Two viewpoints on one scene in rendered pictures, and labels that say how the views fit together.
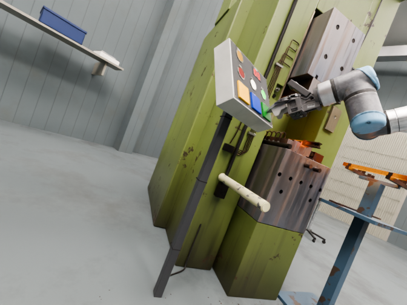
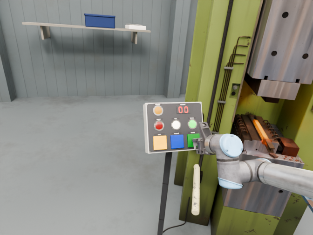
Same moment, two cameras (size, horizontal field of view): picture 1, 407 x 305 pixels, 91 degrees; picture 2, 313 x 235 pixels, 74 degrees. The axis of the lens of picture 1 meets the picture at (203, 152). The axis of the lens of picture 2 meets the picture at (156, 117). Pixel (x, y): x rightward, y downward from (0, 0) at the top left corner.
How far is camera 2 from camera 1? 100 cm
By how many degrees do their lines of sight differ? 37
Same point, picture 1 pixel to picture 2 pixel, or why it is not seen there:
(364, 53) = not seen: outside the picture
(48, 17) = (89, 20)
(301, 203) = (269, 193)
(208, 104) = (193, 91)
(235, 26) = (201, 10)
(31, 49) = (90, 42)
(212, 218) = not seen: hidden behind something
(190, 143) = not seen: hidden behind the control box
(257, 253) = (230, 226)
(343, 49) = (302, 35)
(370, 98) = (223, 169)
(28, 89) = (97, 70)
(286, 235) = (258, 217)
